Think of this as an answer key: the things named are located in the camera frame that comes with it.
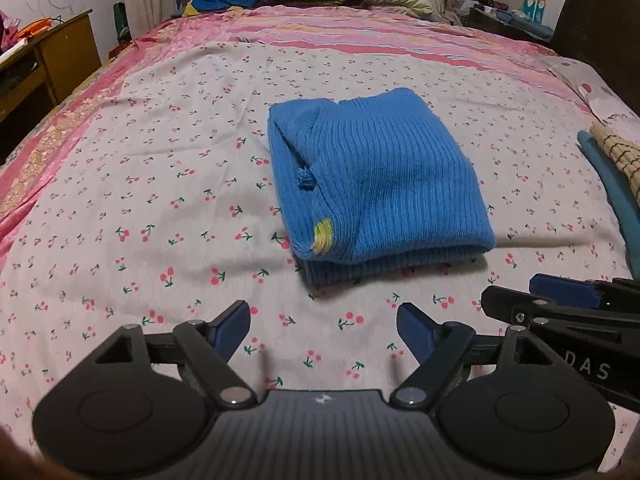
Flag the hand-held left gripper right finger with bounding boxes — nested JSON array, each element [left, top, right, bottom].
[[390, 302, 568, 408]]

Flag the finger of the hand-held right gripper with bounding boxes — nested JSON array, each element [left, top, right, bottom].
[[529, 273, 640, 313], [481, 286, 640, 335]]

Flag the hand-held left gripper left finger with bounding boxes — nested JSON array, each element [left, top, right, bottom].
[[95, 300, 258, 408]]

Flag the blue yellow-striped knit sweater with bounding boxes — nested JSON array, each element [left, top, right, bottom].
[[267, 87, 497, 287]]

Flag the folded teal garment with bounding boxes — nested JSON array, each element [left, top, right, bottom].
[[576, 130, 640, 281]]

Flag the folded beige striped garment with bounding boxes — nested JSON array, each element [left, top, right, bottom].
[[589, 121, 640, 196]]

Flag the cherry print bedsheet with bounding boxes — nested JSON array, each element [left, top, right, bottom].
[[0, 40, 640, 461]]

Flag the spotted light pillow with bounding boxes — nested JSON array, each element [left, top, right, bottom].
[[542, 55, 640, 121]]

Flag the dull blue cloth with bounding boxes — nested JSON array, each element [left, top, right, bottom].
[[495, 10, 553, 38]]

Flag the dark wooden headboard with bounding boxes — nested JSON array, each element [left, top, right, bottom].
[[552, 0, 640, 78]]

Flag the dark nightstand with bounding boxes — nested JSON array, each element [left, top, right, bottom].
[[465, 2, 556, 43]]

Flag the pink striped blanket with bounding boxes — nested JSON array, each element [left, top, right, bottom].
[[0, 4, 591, 256]]

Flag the wooden desk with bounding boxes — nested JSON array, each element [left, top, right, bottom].
[[0, 9, 103, 156]]

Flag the white paper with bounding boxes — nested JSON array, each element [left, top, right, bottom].
[[0, 40, 31, 66]]

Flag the orange object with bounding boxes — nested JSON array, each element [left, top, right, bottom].
[[17, 17, 53, 38]]

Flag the pink cloth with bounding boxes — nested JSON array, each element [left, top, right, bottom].
[[0, 10, 21, 53]]

